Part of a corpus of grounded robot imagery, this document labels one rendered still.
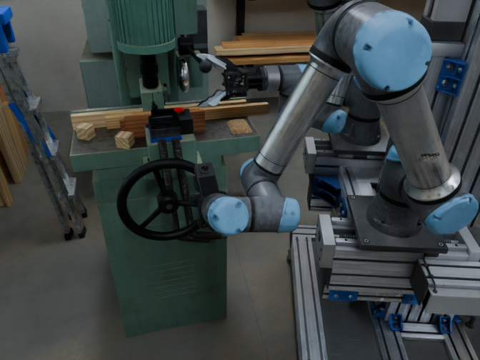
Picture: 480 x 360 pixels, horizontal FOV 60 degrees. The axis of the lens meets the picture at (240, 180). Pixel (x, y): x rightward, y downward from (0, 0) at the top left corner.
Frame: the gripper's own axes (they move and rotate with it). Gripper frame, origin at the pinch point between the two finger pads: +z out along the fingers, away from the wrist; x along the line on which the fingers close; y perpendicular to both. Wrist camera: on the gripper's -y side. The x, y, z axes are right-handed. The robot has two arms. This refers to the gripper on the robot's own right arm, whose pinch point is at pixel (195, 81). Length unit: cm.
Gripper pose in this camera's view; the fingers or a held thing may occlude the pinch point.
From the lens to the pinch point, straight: 125.5
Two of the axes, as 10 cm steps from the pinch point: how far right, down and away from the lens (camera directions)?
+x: -0.1, 8.8, 4.8
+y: 2.5, 4.7, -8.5
